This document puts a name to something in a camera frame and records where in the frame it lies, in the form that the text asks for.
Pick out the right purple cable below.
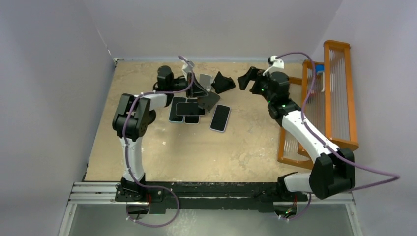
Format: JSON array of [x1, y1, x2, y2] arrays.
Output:
[[277, 52, 401, 222]]

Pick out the blue case phone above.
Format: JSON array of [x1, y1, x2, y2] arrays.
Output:
[[169, 97, 186, 123]]

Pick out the silver metal phone stand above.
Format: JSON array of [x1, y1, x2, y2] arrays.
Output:
[[199, 73, 213, 92]]

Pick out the lilac case phone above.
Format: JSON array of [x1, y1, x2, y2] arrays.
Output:
[[210, 104, 231, 132]]

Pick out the orange wooden tiered rack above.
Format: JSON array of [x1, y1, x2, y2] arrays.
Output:
[[289, 40, 359, 151]]

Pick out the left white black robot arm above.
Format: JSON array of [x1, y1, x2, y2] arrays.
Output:
[[112, 62, 220, 201]]

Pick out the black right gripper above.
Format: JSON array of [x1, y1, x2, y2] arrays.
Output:
[[237, 67, 273, 104]]

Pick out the black plastic phone stand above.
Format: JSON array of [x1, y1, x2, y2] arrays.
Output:
[[211, 71, 236, 94]]

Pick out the red black stamp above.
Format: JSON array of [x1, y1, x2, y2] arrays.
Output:
[[306, 90, 316, 104]]

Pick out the black round base phone stand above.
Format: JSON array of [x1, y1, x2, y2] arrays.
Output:
[[148, 110, 156, 125]]

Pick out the purple case phone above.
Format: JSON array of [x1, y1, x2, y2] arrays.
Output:
[[177, 102, 206, 116]]

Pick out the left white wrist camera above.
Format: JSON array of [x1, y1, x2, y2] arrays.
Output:
[[181, 60, 195, 79]]

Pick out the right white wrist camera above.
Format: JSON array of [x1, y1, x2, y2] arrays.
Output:
[[262, 56, 285, 76]]

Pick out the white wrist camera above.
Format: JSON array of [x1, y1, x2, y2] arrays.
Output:
[[262, 56, 285, 76], [181, 60, 195, 79]]

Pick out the white case phone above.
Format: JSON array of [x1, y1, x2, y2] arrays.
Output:
[[184, 98, 201, 124]]

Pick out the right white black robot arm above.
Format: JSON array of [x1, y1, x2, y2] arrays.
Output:
[[238, 67, 355, 200]]

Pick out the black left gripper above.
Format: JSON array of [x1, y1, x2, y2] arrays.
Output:
[[168, 72, 209, 99]]

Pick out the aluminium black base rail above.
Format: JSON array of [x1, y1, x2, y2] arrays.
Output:
[[59, 182, 363, 236]]

